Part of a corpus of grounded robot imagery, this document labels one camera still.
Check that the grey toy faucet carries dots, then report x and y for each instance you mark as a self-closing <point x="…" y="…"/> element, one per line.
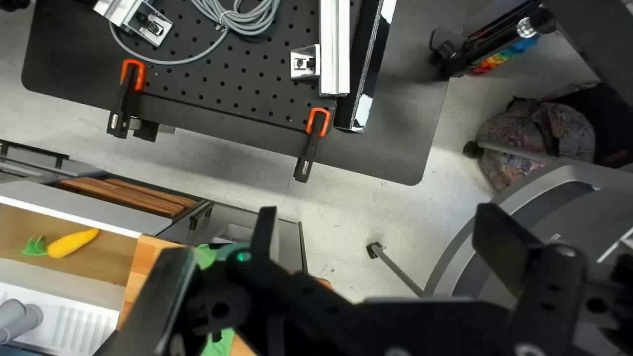
<point x="20" y="317"/>

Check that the silver aluminium extrusion post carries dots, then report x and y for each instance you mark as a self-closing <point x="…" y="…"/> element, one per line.
<point x="335" y="46"/>

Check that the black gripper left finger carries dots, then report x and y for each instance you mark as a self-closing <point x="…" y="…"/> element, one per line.
<point x="165" y="304"/>

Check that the silver corner bracket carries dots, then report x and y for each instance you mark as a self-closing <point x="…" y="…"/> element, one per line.
<point x="305" y="62"/>

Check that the black perforated breadboard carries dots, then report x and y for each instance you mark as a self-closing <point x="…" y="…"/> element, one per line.
<point x="250" y="66"/>

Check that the grey rod with black cap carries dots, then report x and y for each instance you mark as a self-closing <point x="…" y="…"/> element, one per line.
<point x="471" y="149"/>

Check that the black extrusion post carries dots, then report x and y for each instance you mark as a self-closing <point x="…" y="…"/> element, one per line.
<point x="367" y="60"/>

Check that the silver metal mount block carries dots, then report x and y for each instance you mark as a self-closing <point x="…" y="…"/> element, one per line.
<point x="141" y="23"/>

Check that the black cylindrical device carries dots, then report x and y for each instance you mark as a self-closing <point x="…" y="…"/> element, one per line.
<point x="475" y="46"/>

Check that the toy kitchen with wooden counter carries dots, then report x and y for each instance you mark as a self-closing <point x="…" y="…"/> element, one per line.
<point x="149" y="264"/>

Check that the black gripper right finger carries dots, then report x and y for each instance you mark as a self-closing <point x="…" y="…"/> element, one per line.
<point x="507" y="244"/>

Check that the black clamp with orange tip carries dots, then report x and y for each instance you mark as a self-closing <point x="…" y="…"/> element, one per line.
<point x="307" y="155"/>
<point x="131" y="72"/>

